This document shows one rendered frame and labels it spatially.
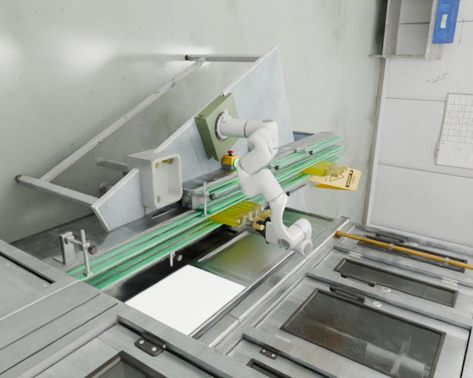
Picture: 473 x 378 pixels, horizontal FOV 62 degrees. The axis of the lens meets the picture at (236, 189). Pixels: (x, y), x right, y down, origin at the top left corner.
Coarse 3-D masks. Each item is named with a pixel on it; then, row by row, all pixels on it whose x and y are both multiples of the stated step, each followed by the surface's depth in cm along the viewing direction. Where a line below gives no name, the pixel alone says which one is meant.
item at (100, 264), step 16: (320, 160) 287; (288, 176) 249; (224, 208) 197; (176, 224) 177; (192, 224) 178; (144, 240) 163; (160, 240) 162; (112, 256) 149; (128, 256) 150; (80, 272) 138; (96, 272) 138
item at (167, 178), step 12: (168, 156) 175; (168, 168) 186; (180, 168) 183; (156, 180) 181; (168, 180) 188; (180, 180) 184; (156, 192) 173; (168, 192) 189; (180, 192) 186; (156, 204) 174; (168, 204) 181
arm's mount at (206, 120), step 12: (228, 96) 207; (204, 108) 202; (216, 108) 199; (228, 108) 208; (204, 120) 194; (216, 120) 200; (204, 132) 201; (216, 132) 202; (204, 144) 207; (216, 144) 205; (228, 144) 214; (216, 156) 208
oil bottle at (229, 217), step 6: (228, 210) 196; (216, 216) 195; (222, 216) 193; (228, 216) 191; (234, 216) 189; (240, 216) 189; (222, 222) 194; (228, 222) 192; (234, 222) 190; (240, 222) 188
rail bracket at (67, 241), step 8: (64, 232) 138; (80, 232) 131; (64, 240) 137; (72, 240) 136; (64, 248) 138; (72, 248) 141; (80, 248) 132; (88, 248) 131; (96, 248) 131; (56, 256) 144; (64, 256) 139; (72, 256) 141; (88, 264) 135; (88, 272) 136
